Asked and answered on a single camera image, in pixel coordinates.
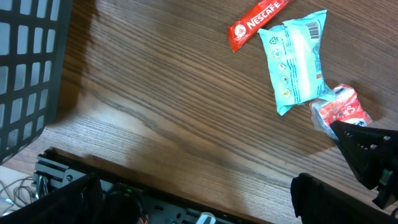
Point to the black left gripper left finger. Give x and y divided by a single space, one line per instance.
80 201

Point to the red white small carton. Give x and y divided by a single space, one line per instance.
345 108

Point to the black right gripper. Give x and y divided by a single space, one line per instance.
370 153

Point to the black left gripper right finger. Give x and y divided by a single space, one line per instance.
317 202

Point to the pale green small packet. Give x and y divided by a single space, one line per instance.
293 59

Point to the grey plastic shopping basket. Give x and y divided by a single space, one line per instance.
33 43

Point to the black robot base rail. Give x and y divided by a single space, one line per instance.
54 170

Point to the red small packet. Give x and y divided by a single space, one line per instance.
243 29

